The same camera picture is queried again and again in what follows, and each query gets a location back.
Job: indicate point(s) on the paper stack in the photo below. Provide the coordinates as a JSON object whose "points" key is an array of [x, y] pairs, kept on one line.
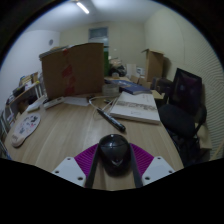
{"points": [[53, 51]]}

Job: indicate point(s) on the ceiling light tube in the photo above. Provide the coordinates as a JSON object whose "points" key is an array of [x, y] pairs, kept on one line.
{"points": [[83, 8]]}

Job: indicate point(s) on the flat white box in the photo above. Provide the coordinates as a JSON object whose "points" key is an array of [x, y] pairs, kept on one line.
{"points": [[36, 104]]}

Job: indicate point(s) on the black computer mouse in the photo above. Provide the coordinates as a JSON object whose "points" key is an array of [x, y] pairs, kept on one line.
{"points": [[114, 153]]}

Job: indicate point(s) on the white book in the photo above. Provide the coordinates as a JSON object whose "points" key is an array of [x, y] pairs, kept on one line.
{"points": [[136, 108]]}

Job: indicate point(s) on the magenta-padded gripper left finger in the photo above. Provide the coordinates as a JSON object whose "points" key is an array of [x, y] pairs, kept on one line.
{"points": [[70, 171]]}

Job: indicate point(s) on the white printed mouse pad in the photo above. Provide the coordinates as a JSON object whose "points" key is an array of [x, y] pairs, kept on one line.
{"points": [[25, 129]]}

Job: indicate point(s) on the round wall clock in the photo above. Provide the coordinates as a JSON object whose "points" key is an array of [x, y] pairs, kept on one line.
{"points": [[50, 42]]}

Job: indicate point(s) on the tall open cardboard box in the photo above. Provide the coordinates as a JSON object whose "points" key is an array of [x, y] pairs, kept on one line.
{"points": [[154, 66]]}

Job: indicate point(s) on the blue book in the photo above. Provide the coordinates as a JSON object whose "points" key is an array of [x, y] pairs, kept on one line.
{"points": [[133, 87]]}

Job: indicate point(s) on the clear plastic container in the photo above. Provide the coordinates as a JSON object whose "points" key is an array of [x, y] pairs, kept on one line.
{"points": [[110, 90]]}

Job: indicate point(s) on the wooden shelf unit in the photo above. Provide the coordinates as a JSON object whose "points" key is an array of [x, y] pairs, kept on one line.
{"points": [[20, 96]]}

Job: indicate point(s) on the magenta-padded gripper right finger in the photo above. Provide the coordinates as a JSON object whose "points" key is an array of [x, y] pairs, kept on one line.
{"points": [[156, 170]]}

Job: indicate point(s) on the grey door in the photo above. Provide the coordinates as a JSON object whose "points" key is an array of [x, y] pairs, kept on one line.
{"points": [[98, 36]]}

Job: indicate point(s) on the black office chair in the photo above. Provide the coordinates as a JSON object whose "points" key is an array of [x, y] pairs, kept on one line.
{"points": [[181, 123]]}

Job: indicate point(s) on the large brown cardboard box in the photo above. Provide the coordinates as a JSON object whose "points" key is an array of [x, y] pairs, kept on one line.
{"points": [[76, 71]]}

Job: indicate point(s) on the black marker pen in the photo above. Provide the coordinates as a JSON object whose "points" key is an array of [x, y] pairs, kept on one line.
{"points": [[111, 120]]}

